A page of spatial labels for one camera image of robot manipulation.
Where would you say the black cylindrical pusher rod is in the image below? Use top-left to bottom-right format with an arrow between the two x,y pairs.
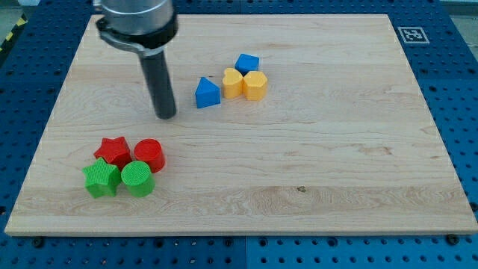
140,52 -> 176,120

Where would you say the blue triangle block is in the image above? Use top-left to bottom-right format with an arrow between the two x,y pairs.
195,77 -> 220,108

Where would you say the red cylinder block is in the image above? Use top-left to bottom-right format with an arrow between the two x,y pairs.
134,138 -> 166,173

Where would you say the red star block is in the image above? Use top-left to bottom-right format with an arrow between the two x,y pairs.
93,137 -> 132,170

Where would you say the yellow heart block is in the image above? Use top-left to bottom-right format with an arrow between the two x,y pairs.
222,67 -> 243,99

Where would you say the green cylinder block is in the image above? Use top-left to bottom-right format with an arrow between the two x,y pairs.
121,161 -> 155,197

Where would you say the blue cube block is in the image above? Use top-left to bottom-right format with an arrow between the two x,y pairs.
235,54 -> 260,75

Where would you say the yellow hexagon block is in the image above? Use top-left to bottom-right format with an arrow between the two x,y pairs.
243,71 -> 268,101

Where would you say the green star block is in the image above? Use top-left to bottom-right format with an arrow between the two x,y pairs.
81,157 -> 122,199

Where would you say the wooden board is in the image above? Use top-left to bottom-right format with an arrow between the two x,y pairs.
5,14 -> 477,237

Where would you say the white fiducial marker tag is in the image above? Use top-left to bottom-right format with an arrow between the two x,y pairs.
398,26 -> 429,44

